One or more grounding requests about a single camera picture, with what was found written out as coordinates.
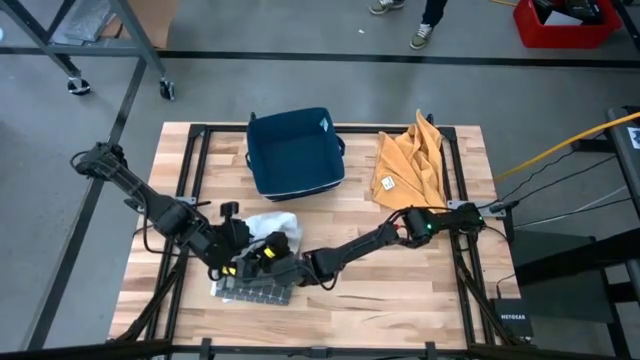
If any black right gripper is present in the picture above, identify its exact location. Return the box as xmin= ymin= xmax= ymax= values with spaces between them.
xmin=242 ymin=230 xmax=309 ymax=289

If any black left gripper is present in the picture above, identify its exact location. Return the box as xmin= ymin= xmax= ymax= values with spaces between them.
xmin=207 ymin=200 xmax=254 ymax=282

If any white towel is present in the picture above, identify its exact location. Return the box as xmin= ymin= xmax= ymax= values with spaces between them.
xmin=243 ymin=210 xmax=304 ymax=257

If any grey checked towel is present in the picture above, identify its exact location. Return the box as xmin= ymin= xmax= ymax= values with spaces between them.
xmin=209 ymin=269 xmax=295 ymax=307

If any orange towel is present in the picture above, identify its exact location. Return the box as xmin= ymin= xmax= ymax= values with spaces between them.
xmin=369 ymin=109 xmax=450 ymax=212

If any navy fabric basket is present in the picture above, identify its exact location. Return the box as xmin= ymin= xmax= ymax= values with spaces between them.
xmin=243 ymin=106 xmax=347 ymax=203

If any brown cardboard box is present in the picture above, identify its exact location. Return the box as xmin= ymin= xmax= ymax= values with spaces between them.
xmin=99 ymin=0 xmax=178 ymax=50

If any silver plastic bag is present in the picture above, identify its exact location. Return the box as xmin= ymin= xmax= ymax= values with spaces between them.
xmin=49 ymin=0 xmax=117 ymax=47

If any standing person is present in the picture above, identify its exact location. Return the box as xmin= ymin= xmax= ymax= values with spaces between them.
xmin=368 ymin=0 xmax=450 ymax=51

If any black side table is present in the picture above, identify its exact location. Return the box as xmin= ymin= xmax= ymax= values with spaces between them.
xmin=509 ymin=105 xmax=640 ymax=360

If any red plastic bin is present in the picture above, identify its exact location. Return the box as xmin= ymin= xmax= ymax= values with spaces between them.
xmin=511 ymin=0 xmax=623 ymax=50

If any grey wheeled cart frame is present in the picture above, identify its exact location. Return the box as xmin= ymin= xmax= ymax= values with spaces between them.
xmin=0 ymin=0 xmax=176 ymax=101

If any black Netgear network switch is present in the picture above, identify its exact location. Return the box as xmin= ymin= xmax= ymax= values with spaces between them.
xmin=488 ymin=297 xmax=535 ymax=339

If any thin black floor cable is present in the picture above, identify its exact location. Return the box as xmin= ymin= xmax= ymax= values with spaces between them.
xmin=514 ymin=197 xmax=632 ymax=229
xmin=499 ymin=155 xmax=617 ymax=202

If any yellow arm power cable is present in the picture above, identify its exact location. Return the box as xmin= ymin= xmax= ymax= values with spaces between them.
xmin=492 ymin=110 xmax=640 ymax=182

